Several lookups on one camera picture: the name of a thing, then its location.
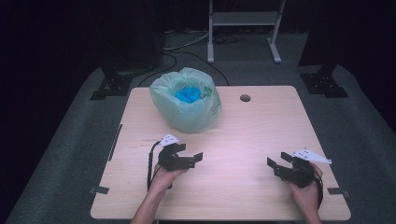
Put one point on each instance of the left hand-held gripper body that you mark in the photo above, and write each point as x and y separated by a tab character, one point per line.
171	161

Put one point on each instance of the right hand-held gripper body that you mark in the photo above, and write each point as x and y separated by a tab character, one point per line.
299	174

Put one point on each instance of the green plastic bag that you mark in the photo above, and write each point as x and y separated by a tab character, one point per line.
186	116

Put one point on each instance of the person's left hand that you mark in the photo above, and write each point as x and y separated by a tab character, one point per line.
162	180

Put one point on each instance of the person's right hand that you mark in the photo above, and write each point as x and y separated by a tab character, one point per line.
306	196

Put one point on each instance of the crumpled blue wrapper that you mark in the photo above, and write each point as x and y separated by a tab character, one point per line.
188	94

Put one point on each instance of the black stand base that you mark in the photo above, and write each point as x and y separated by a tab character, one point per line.
112	85
323	84

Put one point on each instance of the white metal stand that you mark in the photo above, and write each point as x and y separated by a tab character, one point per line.
246	18

